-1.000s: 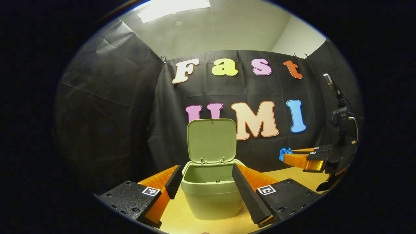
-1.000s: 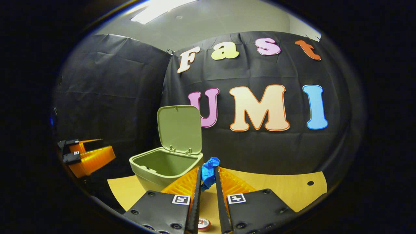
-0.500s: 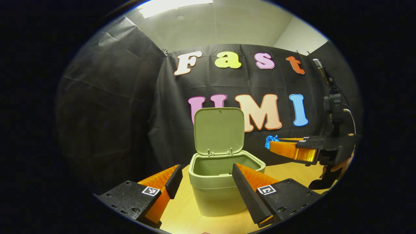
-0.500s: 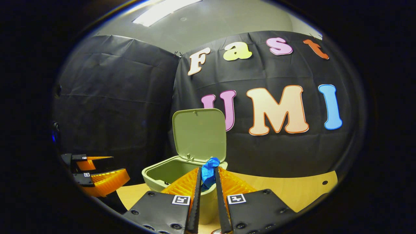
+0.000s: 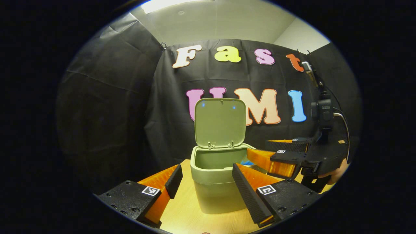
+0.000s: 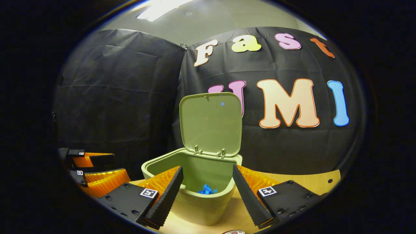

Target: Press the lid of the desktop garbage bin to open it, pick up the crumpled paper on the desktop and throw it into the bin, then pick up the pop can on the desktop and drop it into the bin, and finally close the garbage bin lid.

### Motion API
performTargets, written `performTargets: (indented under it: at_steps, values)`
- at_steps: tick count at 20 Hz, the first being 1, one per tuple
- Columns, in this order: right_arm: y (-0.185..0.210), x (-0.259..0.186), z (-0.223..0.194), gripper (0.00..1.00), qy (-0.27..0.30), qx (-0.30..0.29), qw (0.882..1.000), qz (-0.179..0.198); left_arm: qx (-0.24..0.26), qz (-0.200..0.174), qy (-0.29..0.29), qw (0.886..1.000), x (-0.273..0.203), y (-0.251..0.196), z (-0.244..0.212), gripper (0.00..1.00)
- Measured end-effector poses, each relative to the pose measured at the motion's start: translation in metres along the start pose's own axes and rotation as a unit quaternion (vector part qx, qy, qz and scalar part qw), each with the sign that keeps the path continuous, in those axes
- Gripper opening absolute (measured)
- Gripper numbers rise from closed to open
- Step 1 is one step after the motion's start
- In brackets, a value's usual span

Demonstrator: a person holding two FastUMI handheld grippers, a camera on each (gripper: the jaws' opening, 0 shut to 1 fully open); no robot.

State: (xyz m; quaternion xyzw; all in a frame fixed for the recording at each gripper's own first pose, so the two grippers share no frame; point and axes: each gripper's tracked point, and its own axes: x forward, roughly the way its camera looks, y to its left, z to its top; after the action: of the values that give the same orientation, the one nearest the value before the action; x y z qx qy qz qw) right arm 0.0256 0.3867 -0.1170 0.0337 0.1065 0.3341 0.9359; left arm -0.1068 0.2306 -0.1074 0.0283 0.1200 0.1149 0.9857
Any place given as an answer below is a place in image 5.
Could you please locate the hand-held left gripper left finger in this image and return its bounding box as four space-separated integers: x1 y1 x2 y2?
97 164 183 228

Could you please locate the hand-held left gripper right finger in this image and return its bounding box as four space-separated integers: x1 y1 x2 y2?
232 162 322 228

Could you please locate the pale green desktop garbage bin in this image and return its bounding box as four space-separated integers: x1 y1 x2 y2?
190 97 259 215

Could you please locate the wooden desktop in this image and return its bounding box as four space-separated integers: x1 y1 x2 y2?
140 159 336 234

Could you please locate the black backdrop cloth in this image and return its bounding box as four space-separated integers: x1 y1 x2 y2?
55 13 363 195

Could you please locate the ceiling light panel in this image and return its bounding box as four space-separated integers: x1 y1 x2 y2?
142 0 215 14

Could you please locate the thin dark cable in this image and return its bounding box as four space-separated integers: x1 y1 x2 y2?
333 111 351 163

